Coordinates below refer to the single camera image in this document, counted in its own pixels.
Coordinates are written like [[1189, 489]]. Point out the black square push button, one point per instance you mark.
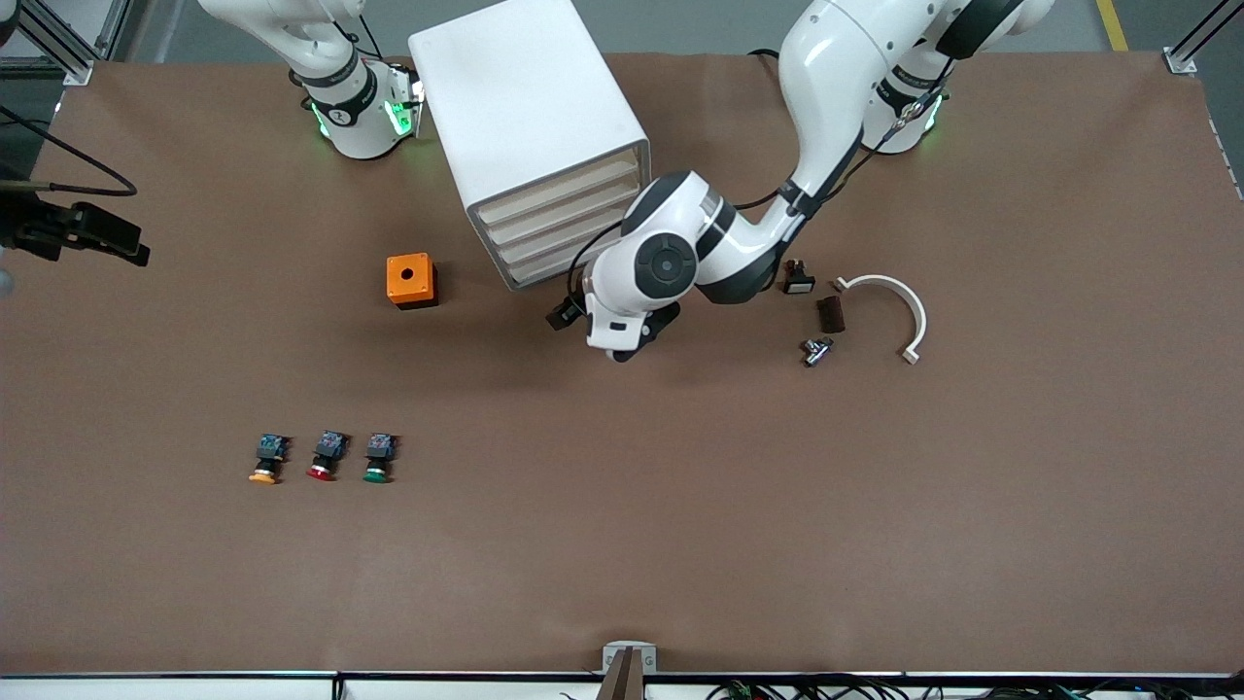
[[799, 282]]

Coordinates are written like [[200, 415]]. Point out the yellow push button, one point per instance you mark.
[[270, 449]]

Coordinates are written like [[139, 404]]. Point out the white table frame rail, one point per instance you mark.
[[194, 691]]

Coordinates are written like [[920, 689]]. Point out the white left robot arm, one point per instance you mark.
[[836, 58]]

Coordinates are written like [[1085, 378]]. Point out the brown table mat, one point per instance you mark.
[[622, 544]]

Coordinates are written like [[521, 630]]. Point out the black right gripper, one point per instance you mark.
[[39, 233]]

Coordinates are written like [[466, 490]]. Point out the white curved plastic arc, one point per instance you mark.
[[918, 316]]

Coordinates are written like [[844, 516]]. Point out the silver key switch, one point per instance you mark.
[[816, 352]]

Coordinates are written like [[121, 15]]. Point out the red push button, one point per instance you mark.
[[328, 447]]

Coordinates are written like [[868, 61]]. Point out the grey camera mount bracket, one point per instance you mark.
[[612, 661]]

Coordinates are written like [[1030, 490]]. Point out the white drawer cabinet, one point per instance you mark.
[[525, 97]]

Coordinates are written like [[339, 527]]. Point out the orange button enclosure box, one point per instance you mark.
[[408, 279]]

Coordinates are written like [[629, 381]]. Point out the aluminium frame post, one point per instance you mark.
[[1180, 61], [78, 71]]

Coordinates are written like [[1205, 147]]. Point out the white plastic drawer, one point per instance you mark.
[[559, 191], [544, 262], [549, 238]]

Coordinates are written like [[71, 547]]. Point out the brown terminal block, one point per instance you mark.
[[831, 314]]

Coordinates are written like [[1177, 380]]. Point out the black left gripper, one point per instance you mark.
[[565, 315]]

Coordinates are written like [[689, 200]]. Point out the green push button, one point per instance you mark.
[[379, 447]]

